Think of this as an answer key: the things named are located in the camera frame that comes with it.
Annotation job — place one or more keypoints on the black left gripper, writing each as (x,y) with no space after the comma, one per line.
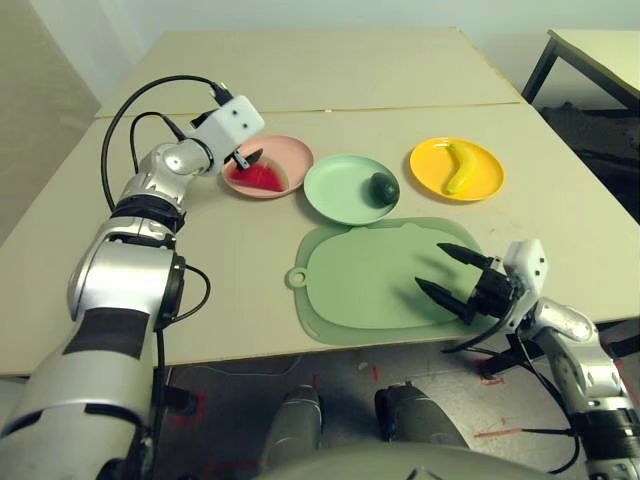
(241,161)

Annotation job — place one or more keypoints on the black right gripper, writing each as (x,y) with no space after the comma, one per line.
(492,295)

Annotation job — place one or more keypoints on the red watermelon slice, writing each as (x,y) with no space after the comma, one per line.
(260,177)

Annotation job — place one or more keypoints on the yellow banana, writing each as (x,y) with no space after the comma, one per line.
(465,170)

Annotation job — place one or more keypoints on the dark green avocado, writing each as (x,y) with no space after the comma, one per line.
(382,189)

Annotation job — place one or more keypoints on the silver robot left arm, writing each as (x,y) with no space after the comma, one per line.
(120,280)

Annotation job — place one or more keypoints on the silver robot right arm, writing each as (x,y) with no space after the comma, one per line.
(575,340)

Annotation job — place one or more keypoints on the pink plastic plate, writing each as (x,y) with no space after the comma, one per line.
(290,155)

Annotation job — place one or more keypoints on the mint green plastic plate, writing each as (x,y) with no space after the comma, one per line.
(340,185)

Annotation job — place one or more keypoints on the green cutting board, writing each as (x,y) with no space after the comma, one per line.
(360,285)

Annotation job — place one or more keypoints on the black table foot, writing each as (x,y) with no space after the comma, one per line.
(180,397)
(505,362)

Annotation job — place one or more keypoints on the yellow plastic plate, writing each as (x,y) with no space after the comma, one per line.
(430,165)

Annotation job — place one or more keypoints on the grey robot right leg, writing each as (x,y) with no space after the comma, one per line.
(420,420)

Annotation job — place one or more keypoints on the grey robot leg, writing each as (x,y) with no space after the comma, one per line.
(292,425)
(420,420)

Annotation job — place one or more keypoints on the grey robot torso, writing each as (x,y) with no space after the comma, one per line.
(375,465)

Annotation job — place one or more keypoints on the grey robot left leg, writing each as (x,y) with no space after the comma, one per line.
(292,425)

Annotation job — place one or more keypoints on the black-framed side table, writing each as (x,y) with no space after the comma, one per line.
(600,55)

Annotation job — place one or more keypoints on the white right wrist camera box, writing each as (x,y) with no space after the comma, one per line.
(525,260)

